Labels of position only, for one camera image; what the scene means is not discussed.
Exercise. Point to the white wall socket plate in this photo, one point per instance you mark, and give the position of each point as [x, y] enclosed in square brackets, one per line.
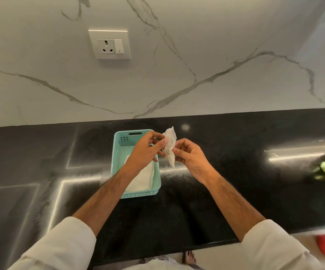
[109, 44]

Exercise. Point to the person's left forearm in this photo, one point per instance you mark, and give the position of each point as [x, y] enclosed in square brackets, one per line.
[106, 194]

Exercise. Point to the person's left hand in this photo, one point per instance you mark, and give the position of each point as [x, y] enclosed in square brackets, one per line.
[140, 153]

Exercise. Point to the person's right forearm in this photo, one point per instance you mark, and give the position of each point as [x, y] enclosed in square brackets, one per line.
[230, 199]

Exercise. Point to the person's foot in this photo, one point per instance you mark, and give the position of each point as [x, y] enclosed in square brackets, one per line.
[189, 257]

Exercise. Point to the white tissue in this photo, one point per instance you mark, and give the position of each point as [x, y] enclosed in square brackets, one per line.
[169, 146]

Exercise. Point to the person's right hand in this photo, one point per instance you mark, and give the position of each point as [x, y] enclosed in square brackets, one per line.
[193, 161]

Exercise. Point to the folded white cloth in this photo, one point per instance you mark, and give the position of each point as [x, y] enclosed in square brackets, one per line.
[142, 179]

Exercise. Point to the teal plastic basket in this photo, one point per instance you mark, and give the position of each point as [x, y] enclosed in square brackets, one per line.
[117, 154]

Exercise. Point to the person's white garment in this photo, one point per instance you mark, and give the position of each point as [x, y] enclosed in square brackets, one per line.
[61, 247]

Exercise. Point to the person's right fingers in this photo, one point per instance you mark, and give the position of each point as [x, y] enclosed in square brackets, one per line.
[180, 151]

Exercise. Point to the person's left fingers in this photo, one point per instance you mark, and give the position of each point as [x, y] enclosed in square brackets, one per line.
[158, 143]

